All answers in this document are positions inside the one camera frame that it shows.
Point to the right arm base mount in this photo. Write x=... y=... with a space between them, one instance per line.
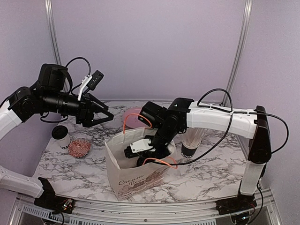
x=235 y=204

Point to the black plastic cup lid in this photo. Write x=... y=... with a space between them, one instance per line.
x=140 y=161

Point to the right aluminium frame post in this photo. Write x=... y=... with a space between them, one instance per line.
x=241 y=44

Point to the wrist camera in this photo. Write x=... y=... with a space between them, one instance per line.
x=89 y=83
x=137 y=147

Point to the white paper takeout bag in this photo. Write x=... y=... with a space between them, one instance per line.
x=130 y=176

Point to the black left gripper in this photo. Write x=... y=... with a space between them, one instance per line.
x=86 y=111

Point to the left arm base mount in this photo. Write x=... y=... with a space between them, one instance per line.
x=49 y=199

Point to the red patterned small bowl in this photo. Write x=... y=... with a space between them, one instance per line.
x=79 y=147

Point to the aluminium front rail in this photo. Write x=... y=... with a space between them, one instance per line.
x=90 y=212

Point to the left aluminium frame post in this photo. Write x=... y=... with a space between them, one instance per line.
x=52 y=31

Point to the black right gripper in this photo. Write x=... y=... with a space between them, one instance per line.
x=156 y=156

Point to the aluminium frame post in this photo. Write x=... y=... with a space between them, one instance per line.
x=52 y=31
x=241 y=44

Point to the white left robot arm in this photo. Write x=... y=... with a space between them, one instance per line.
x=51 y=93

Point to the white paper coffee cup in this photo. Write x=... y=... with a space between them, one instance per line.
x=64 y=142

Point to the black cup holding straws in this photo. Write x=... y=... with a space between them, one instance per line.
x=188 y=150

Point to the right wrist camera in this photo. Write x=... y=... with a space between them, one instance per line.
x=137 y=147

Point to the bundle of white wrapped straws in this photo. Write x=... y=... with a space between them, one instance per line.
x=192 y=138

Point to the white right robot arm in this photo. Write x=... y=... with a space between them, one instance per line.
x=185 y=113

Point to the pink round plate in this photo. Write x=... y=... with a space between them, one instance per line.
x=132 y=121

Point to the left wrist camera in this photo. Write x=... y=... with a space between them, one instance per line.
x=89 y=83

